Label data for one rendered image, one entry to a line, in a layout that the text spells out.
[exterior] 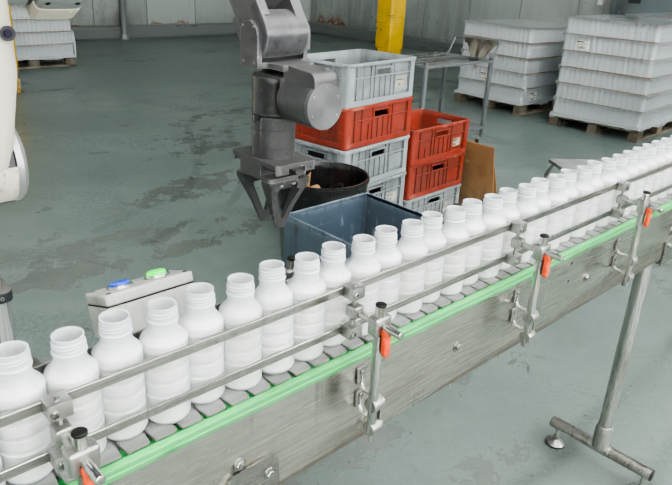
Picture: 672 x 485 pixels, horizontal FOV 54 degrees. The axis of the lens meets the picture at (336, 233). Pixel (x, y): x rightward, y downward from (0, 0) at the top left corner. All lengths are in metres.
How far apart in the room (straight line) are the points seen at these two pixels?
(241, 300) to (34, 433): 0.29
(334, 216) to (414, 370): 0.76
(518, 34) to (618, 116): 1.54
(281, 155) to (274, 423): 0.39
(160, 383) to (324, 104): 0.40
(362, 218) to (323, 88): 1.19
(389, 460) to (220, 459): 1.48
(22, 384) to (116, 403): 0.12
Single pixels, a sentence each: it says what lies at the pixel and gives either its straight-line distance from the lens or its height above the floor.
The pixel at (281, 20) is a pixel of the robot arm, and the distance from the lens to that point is 0.84.
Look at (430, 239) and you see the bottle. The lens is 1.17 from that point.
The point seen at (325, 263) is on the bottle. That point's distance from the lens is 1.01.
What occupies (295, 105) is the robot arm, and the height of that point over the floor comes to 1.41.
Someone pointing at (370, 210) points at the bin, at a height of 0.90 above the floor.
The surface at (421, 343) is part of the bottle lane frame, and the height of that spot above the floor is 0.95.
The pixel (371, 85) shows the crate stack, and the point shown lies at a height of 0.99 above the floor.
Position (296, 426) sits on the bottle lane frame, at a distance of 1.04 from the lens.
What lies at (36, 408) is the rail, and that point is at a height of 1.11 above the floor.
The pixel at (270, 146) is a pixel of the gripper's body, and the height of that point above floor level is 1.35.
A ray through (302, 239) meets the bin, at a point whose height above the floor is 0.90.
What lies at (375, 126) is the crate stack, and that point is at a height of 0.76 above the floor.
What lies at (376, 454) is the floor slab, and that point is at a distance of 2.42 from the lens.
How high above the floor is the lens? 1.57
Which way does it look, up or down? 22 degrees down
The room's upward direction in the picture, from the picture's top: 3 degrees clockwise
